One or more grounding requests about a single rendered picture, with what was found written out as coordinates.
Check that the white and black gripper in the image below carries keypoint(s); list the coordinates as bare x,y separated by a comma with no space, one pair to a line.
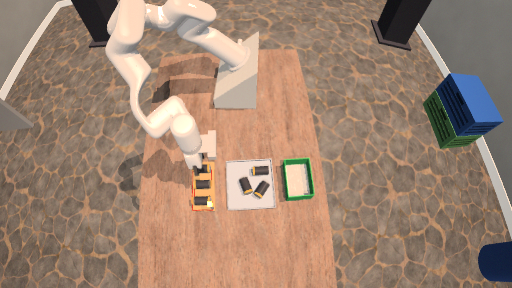
195,161

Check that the green open box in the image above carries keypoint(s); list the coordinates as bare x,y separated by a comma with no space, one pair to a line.
298,178

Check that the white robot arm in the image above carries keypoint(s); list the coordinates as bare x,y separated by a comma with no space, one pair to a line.
127,30

